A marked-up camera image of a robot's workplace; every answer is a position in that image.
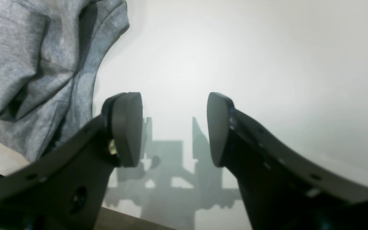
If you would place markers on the grey T-shirt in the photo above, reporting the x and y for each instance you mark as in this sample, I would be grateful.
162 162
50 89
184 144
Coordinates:
50 53

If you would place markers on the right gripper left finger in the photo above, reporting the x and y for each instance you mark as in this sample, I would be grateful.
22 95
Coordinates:
64 190

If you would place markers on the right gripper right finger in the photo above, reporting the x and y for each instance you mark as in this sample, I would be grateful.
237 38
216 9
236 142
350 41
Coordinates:
281 190

